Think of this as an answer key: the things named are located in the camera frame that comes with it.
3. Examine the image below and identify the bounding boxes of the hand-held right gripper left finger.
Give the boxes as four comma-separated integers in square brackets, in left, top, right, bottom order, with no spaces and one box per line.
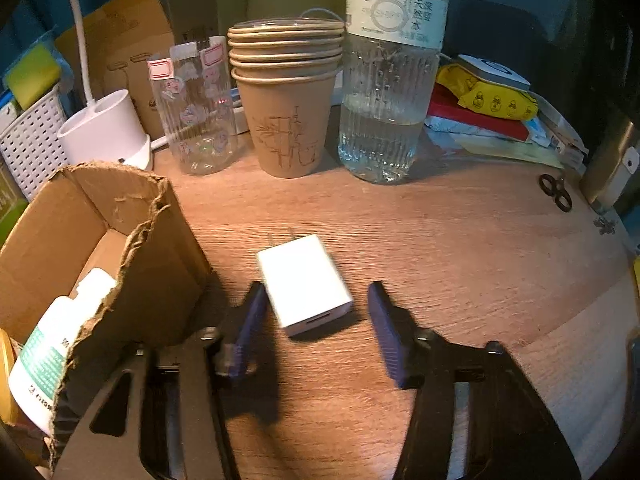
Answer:
[52,281,268,480]

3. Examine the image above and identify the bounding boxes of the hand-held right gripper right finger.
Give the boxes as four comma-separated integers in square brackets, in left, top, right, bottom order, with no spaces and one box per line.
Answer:
[367,281,581,480]

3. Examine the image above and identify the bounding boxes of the white charger block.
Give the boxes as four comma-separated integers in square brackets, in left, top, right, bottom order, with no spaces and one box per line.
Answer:
[256,232,354,337]

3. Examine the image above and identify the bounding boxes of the cardboard box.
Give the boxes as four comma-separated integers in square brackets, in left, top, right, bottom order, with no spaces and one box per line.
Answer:
[0,161,215,473]

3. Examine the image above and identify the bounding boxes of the white pill bottle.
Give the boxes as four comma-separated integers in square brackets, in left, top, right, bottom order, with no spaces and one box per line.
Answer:
[7,267,118,436]

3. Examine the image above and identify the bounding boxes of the stack of brown paper cups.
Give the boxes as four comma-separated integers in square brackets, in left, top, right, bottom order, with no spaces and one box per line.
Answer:
[227,19,346,179]

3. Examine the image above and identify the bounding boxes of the clear glass with stickers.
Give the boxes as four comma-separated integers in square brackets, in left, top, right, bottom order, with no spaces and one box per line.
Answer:
[147,35,238,176]

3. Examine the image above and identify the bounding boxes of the cream paper envelope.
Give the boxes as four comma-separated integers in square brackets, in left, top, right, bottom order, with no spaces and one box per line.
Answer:
[452,135,566,168]

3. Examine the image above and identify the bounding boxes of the black scissors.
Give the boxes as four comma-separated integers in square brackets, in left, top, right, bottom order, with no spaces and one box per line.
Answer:
[539,174,573,212]

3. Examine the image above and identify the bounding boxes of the red book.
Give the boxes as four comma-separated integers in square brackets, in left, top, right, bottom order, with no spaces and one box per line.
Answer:
[425,82,531,142]

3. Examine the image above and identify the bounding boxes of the metal keys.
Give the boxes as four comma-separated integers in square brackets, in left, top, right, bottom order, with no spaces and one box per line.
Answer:
[592,212,618,236]

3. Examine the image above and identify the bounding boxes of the white desk lamp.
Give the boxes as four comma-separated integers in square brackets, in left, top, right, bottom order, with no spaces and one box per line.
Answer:
[55,0,153,171]

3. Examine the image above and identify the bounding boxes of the clear plastic water bottle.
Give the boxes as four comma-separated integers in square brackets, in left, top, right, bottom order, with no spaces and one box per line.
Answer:
[337,0,453,184]

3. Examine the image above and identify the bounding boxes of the blue white packet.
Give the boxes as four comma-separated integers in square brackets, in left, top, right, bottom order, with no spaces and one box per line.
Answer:
[525,117,556,147]

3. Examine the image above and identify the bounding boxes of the white paper box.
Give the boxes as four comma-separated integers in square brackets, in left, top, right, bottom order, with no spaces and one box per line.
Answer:
[537,97,591,166]

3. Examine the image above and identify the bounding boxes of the green tissue pack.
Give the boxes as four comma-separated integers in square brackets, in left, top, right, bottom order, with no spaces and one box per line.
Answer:
[0,160,28,246]

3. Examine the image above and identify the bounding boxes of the steel tumbler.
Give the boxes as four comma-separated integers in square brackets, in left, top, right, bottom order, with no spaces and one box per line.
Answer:
[580,115,640,216]

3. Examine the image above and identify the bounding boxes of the white power bank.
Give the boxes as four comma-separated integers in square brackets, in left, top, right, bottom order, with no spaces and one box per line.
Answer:
[457,54,531,92]

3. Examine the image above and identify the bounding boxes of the white plastic basket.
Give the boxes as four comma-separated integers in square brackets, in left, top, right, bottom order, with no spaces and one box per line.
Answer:
[0,82,71,203]

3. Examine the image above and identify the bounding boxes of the brown lamp packaging carton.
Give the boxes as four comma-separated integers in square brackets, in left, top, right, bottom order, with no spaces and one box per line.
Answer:
[54,0,220,141]

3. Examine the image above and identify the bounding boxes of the yellow green sponge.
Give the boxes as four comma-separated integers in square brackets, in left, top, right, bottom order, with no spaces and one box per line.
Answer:
[4,42,63,103]

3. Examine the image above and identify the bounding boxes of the dark glass sliding door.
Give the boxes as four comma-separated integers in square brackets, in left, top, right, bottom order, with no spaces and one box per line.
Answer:
[445,0,626,111]

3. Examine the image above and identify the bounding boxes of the teal curtain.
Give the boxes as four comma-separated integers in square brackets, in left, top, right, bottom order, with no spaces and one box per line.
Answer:
[0,0,108,91]

